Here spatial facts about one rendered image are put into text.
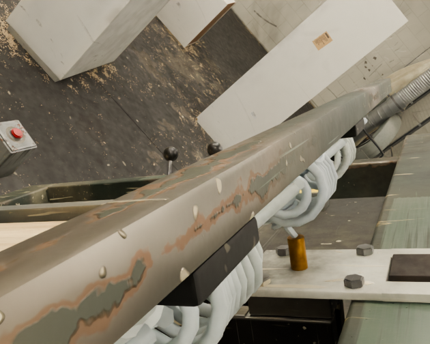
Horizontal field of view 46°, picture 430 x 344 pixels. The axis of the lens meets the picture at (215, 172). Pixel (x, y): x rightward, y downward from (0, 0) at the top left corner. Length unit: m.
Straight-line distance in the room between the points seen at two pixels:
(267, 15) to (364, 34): 4.69
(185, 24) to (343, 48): 2.20
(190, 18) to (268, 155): 5.97
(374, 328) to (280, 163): 0.22
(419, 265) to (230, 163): 0.33
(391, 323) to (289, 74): 4.41
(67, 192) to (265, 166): 1.51
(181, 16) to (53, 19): 2.66
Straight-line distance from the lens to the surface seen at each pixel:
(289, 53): 4.72
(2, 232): 1.34
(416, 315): 0.41
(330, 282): 0.45
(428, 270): 0.45
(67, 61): 3.76
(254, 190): 0.16
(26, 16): 3.88
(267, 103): 4.84
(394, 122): 6.61
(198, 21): 6.11
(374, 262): 0.48
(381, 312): 0.41
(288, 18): 9.14
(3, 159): 1.74
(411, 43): 9.14
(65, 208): 1.37
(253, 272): 0.29
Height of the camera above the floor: 2.03
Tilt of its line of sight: 26 degrees down
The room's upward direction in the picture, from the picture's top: 51 degrees clockwise
